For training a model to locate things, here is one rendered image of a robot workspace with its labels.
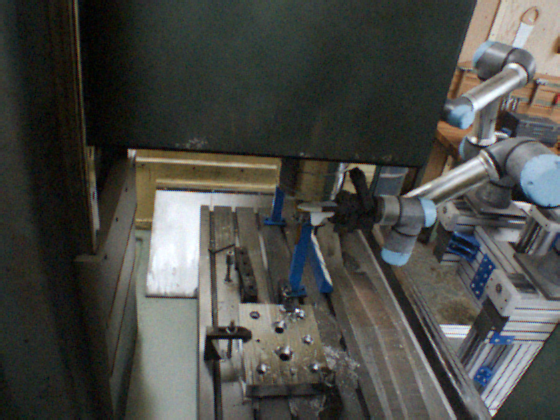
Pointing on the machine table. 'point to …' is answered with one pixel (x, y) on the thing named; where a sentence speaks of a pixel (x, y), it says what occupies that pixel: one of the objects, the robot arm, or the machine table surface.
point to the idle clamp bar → (246, 275)
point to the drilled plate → (281, 382)
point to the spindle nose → (310, 179)
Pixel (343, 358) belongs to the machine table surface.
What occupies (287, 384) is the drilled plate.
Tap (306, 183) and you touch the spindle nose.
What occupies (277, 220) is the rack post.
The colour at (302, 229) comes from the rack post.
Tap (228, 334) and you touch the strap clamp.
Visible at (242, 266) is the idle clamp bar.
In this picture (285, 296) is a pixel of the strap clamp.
